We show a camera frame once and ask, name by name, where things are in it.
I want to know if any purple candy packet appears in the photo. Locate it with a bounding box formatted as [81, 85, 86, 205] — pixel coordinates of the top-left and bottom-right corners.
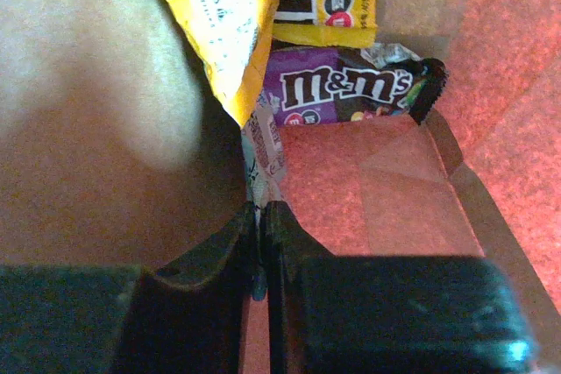
[263, 43, 448, 126]

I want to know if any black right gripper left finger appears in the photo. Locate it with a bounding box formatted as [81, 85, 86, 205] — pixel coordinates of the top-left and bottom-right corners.
[1, 204, 255, 373]

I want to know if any yellow candy packet back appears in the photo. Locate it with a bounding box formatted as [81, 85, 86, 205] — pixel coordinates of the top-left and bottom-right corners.
[166, 0, 279, 126]

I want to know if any red brown paper bag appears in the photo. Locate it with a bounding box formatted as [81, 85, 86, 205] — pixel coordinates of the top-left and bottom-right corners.
[1, 0, 560, 372]

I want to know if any white printed snack packet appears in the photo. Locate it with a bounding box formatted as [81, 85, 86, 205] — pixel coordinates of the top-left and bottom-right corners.
[241, 91, 287, 209]

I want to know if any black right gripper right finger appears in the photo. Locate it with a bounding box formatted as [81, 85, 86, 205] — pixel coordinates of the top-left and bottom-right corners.
[262, 201, 537, 373]

